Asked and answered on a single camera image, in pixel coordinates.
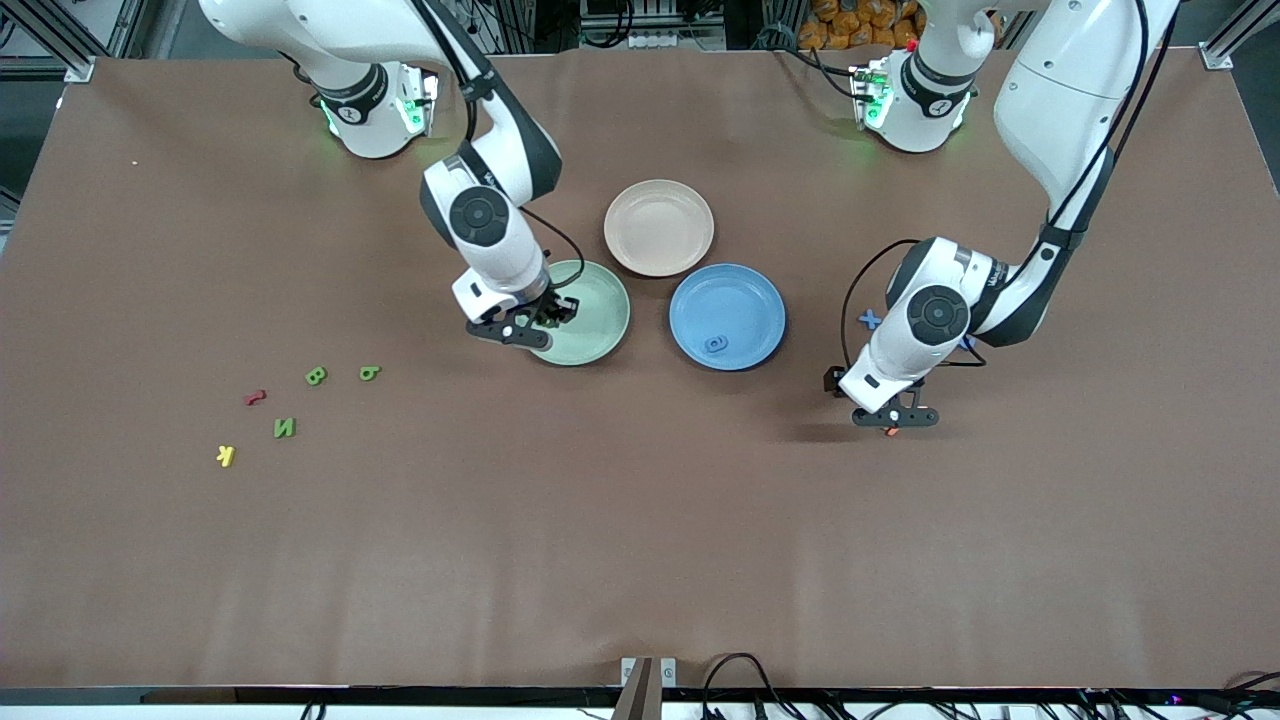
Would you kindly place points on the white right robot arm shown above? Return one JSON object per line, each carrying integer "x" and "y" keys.
{"x": 300, "y": 25}

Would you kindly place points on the blue letter a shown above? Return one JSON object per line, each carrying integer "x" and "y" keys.
{"x": 710, "y": 346}

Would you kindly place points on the green letter N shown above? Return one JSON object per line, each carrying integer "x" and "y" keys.
{"x": 285, "y": 428}

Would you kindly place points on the yellow letter k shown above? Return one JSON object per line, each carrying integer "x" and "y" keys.
{"x": 226, "y": 456}

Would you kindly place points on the blue plate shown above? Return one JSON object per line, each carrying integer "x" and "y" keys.
{"x": 740, "y": 300}

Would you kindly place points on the pink plate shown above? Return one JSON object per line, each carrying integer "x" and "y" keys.
{"x": 659, "y": 228}

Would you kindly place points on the green capital letter B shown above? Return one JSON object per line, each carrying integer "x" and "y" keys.
{"x": 309, "y": 376}

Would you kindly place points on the blue letter x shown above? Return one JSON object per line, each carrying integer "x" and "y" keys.
{"x": 868, "y": 319}

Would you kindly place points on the black table edge rail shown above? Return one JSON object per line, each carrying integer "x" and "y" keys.
{"x": 300, "y": 696}

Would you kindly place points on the green plate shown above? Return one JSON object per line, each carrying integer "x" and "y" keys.
{"x": 600, "y": 320}

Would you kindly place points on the brown post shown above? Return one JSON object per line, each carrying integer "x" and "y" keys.
{"x": 638, "y": 695}

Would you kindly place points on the white power strip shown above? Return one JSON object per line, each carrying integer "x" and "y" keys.
{"x": 660, "y": 40}

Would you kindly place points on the small metal bracket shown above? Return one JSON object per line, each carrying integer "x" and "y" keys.
{"x": 627, "y": 672}

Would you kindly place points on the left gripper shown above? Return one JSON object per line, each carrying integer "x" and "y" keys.
{"x": 831, "y": 378}

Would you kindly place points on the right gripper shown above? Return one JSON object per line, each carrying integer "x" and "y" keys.
{"x": 549, "y": 307}

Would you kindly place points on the aluminium frame post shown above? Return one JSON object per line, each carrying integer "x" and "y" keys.
{"x": 1218, "y": 58}
{"x": 80, "y": 70}

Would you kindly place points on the orange fruit pile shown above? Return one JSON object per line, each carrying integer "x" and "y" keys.
{"x": 850, "y": 25}

